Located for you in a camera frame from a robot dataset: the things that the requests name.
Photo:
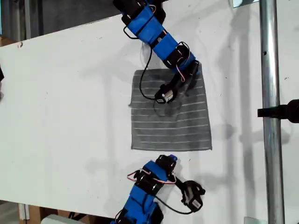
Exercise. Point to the black object at table edge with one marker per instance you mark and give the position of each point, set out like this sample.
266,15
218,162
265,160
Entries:
1,74

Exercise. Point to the white box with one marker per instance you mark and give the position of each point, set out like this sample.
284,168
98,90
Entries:
54,219

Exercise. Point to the white table bracket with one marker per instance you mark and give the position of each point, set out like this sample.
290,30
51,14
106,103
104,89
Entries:
23,211

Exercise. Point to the grey striped towel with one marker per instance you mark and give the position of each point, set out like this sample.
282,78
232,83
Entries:
194,126

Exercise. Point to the steel post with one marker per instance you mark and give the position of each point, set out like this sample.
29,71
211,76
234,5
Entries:
271,116

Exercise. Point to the black clamp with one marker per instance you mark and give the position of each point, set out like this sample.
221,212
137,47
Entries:
280,112

